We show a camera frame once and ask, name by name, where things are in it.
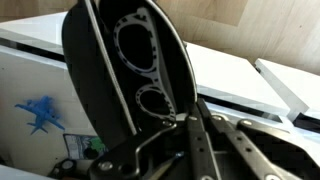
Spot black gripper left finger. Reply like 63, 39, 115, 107
89, 121, 187, 180

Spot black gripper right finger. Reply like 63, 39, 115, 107
186, 101, 320, 180

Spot white patterned glasses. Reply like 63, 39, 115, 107
113, 7, 176, 121

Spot white television stand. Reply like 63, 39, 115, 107
0, 13, 319, 176

